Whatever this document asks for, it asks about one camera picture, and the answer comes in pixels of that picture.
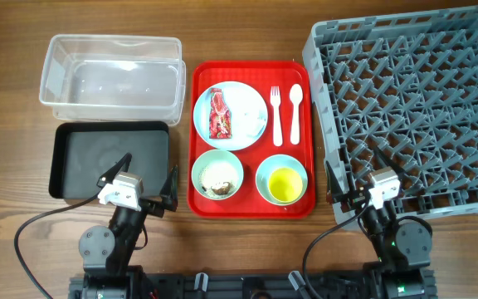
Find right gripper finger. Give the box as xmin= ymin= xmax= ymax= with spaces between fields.
xmin=373 ymin=146 xmax=405 ymax=175
xmin=324 ymin=160 xmax=344 ymax=204

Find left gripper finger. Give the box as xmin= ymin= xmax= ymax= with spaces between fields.
xmin=96 ymin=153 xmax=132 ymax=187
xmin=159 ymin=165 xmax=178 ymax=212

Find yellow cup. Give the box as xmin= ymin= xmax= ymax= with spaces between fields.
xmin=268 ymin=168 xmax=303 ymax=203

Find green bowl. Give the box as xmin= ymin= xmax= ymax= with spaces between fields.
xmin=191 ymin=149 xmax=244 ymax=201

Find rice and food scraps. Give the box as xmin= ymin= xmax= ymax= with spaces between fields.
xmin=199 ymin=161 xmax=238 ymax=199

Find light blue bowl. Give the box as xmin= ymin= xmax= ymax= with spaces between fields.
xmin=256 ymin=154 xmax=309 ymax=206

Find red snack wrapper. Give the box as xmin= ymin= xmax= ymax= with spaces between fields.
xmin=209 ymin=88 xmax=232 ymax=140

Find white plastic spoon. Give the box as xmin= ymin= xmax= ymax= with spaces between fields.
xmin=289 ymin=84 xmax=303 ymax=145

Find light blue plate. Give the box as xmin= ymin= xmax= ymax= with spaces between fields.
xmin=193 ymin=81 xmax=268 ymax=151

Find white napkin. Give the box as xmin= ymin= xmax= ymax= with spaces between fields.
xmin=240 ymin=102 xmax=266 ymax=137

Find white plastic fork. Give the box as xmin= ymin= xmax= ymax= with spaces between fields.
xmin=270 ymin=86 xmax=283 ymax=146

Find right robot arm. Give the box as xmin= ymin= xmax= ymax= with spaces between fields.
xmin=321 ymin=148 xmax=437 ymax=298

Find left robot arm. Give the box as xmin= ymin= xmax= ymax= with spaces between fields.
xmin=68 ymin=153 xmax=178 ymax=299

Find grey dishwasher rack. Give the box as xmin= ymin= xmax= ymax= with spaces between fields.
xmin=302 ymin=6 xmax=478 ymax=219

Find black plastic tray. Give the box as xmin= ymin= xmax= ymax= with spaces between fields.
xmin=48 ymin=121 xmax=169 ymax=199

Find clear plastic bin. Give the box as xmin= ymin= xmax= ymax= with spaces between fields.
xmin=38 ymin=34 xmax=187 ymax=126

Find red serving tray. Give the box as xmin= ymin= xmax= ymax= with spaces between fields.
xmin=187 ymin=61 xmax=316 ymax=219

